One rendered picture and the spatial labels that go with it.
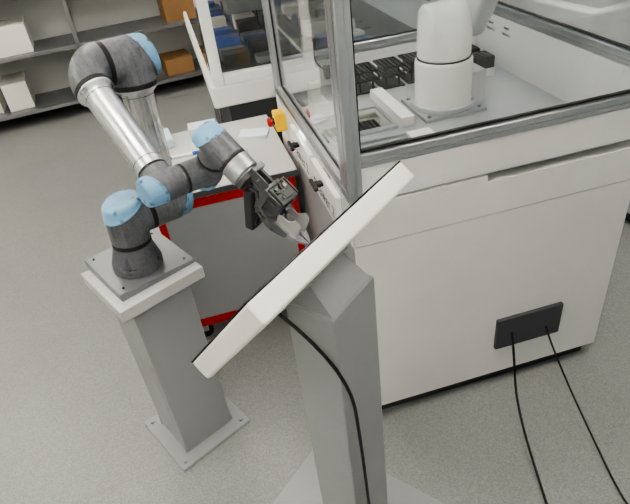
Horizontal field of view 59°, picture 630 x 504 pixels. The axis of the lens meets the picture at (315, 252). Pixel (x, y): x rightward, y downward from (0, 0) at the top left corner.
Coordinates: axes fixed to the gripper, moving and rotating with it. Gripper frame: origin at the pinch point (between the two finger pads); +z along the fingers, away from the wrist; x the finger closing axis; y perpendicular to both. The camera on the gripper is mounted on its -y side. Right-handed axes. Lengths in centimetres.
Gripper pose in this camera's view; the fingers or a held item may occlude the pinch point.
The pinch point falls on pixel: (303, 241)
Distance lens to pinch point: 131.4
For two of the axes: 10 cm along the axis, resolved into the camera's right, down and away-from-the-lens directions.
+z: 7.0, 7.1, -0.2
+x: 5.6, -5.3, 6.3
